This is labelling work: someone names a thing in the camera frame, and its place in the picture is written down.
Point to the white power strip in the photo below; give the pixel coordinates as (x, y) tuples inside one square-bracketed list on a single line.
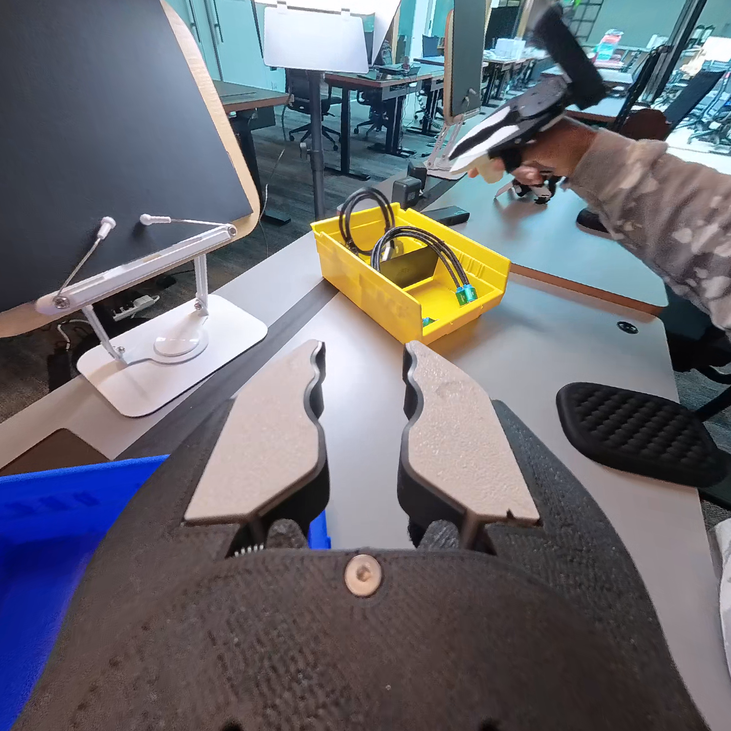
[(134, 308)]

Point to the flat black box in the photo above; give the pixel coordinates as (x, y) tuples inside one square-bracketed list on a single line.
[(451, 215)]

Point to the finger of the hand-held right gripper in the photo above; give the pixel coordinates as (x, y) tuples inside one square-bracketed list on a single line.
[(497, 149), (482, 128)]

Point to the blue plastic bin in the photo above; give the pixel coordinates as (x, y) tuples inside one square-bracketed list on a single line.
[(40, 571)]

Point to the yellow plastic bin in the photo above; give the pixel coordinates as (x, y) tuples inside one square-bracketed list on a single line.
[(365, 291)]

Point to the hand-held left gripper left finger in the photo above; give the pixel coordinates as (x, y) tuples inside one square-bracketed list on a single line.
[(262, 451)]

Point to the black braided gripper tether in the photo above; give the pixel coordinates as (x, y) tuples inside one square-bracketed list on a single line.
[(571, 57)]

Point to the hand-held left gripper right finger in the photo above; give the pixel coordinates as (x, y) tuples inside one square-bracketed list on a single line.
[(462, 451)]

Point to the grey power adapter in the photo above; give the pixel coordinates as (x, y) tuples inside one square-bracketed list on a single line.
[(410, 191)]

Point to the white light panel on stand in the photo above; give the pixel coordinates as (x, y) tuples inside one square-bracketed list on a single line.
[(314, 40)]

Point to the black desk grommet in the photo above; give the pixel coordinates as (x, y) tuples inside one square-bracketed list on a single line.
[(627, 328)]

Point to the brown chair back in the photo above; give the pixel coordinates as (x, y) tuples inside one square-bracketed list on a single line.
[(642, 123)]

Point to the person's right forearm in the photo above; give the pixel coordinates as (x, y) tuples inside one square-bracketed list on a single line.
[(657, 217)]

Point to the wooden top standing desk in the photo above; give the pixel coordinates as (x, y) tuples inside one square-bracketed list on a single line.
[(251, 94), (388, 77)]

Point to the white tablet stand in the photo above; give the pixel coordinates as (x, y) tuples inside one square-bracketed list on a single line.
[(171, 371), (442, 148)]

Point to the black board with cardboard rim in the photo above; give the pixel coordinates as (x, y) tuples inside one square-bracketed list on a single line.
[(471, 57), (114, 143)]

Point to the black office chair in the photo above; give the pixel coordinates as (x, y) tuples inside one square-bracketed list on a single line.
[(302, 97), (702, 97)]

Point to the person's right hand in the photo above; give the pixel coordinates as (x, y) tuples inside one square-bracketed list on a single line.
[(554, 151)]

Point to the black silver adapter hub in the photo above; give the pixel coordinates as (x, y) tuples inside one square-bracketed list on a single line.
[(411, 265)]

